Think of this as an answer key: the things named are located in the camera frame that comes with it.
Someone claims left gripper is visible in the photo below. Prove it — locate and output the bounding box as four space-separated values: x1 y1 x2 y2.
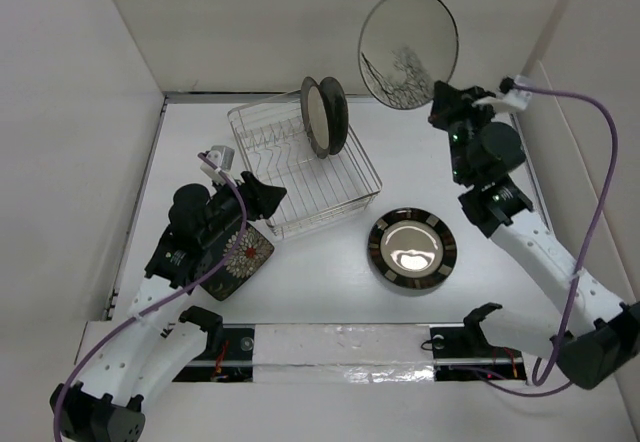
199 170 284 247

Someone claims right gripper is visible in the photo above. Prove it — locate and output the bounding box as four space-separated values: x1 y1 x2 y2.
429 80 503 185

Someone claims black square floral plate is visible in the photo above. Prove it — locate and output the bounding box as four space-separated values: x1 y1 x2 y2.
193 223 275 301

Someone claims cream plate with tree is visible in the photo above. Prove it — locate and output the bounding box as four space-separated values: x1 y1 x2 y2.
357 0 459 110

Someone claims brown rimmed cream plate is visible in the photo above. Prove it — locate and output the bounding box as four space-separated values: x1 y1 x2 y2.
300 76 330 159

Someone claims grey reindeer plate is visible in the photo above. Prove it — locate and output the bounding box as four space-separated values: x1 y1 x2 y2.
320 77 349 155

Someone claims dark patterned rim plate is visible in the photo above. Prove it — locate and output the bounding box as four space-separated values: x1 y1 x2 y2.
367 207 458 291

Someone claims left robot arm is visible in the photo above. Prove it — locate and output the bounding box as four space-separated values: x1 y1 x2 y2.
50 171 287 441

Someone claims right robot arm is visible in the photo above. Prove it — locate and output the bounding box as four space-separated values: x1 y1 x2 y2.
429 78 639 390

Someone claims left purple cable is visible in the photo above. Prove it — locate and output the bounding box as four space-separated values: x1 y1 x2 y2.
52 151 249 442

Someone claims wire dish rack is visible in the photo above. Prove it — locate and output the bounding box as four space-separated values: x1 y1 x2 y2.
227 91 382 239

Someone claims silver taped front rail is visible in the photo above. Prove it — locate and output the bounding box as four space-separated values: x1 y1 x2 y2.
190 323 528 388

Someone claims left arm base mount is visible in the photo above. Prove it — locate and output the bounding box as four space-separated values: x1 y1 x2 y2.
173 306 255 383

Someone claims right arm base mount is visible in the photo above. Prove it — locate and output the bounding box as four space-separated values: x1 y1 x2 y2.
420 303 527 382

